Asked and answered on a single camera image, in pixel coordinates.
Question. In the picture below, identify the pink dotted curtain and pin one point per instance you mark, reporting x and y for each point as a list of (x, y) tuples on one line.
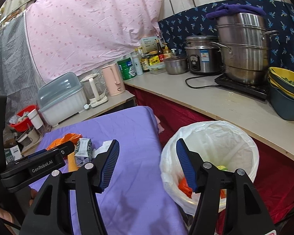
[(81, 35)]

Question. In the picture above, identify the green white milk carton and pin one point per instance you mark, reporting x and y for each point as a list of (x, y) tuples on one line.
[(83, 151)]

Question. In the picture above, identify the white lined trash bin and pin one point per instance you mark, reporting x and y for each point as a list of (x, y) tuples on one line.
[(217, 142)]

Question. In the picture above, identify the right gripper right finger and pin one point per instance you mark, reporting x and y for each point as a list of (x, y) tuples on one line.
[(246, 213)]

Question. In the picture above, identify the grey striped curtain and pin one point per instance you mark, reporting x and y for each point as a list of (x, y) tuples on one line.
[(19, 79)]

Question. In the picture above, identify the orange wrapper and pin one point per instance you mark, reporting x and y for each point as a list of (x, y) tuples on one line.
[(183, 186)]

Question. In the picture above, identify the white tea box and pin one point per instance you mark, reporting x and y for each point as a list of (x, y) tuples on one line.
[(149, 44)]

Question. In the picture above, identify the purple tablecloth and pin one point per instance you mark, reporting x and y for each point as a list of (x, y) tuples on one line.
[(135, 201)]

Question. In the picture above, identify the pink electric kettle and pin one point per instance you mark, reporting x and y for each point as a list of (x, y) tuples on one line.
[(113, 79)]

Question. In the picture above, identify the white milk carton box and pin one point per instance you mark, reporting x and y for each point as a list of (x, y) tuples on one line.
[(12, 154)]

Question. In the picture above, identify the white glass kettle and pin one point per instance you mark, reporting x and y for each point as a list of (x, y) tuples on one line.
[(95, 91)]

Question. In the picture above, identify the steel rice cooker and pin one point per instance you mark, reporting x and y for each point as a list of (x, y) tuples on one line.
[(203, 57)]

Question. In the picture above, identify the red plastic basin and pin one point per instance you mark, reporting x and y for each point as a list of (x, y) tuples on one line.
[(26, 123)]

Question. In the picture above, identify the person left hand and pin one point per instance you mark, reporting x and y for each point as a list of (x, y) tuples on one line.
[(25, 197)]

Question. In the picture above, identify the large stacked steel steamer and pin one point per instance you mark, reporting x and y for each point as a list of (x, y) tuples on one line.
[(244, 42)]

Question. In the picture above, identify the green tin can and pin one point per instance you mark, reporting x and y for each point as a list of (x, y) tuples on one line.
[(126, 68)]

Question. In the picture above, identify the navy floral cloth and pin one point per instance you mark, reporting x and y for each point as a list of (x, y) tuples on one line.
[(191, 22)]

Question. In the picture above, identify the dish box with blue lid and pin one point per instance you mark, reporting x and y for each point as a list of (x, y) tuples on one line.
[(61, 98)]

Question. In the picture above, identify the stacked teal yellow basins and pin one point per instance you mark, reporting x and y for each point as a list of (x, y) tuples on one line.
[(281, 96)]

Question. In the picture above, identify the white thermos bottle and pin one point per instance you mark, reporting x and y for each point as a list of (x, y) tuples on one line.
[(137, 65)]

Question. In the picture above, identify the white tissue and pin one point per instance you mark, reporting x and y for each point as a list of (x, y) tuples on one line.
[(103, 148)]

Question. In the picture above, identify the yellow green snack bag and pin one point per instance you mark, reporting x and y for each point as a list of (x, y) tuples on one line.
[(222, 167)]

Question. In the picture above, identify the small steel pot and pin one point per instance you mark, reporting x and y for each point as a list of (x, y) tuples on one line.
[(176, 65)]

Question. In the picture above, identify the black induction cooker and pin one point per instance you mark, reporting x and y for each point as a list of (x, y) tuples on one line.
[(259, 91)]

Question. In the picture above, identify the orange plastic bag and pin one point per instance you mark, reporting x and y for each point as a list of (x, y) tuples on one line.
[(68, 137)]

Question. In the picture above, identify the soy sauce bottle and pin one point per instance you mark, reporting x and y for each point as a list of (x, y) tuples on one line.
[(143, 60)]

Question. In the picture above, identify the purple cloth on steamer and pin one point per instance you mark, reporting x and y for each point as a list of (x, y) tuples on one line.
[(227, 10)]

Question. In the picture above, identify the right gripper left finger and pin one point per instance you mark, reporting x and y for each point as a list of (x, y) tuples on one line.
[(50, 212)]

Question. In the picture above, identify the white plastic cup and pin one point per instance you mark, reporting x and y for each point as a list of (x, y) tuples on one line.
[(35, 119)]

